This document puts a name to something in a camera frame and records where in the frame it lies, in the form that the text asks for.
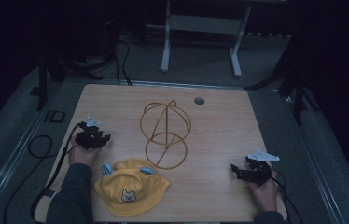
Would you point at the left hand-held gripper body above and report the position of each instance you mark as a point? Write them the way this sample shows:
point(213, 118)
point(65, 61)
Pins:
point(88, 137)

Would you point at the person's left hand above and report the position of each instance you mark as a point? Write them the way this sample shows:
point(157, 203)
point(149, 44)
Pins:
point(82, 155)

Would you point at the black metal stand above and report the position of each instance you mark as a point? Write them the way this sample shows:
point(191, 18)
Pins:
point(49, 67)
point(297, 90)

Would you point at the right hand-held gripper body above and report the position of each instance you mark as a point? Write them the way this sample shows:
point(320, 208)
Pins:
point(258, 169)

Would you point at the white metal desk frame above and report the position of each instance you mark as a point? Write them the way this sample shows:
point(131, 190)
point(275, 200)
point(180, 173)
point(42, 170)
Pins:
point(205, 24)

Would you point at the person's right hand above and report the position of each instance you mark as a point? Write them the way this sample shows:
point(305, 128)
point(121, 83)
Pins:
point(265, 194)

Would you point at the yellow bear bucket hat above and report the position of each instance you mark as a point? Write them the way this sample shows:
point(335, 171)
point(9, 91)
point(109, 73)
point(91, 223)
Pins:
point(129, 186)

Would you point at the black rectangular floor bracket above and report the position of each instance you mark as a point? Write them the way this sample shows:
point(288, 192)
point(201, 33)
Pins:
point(54, 116)

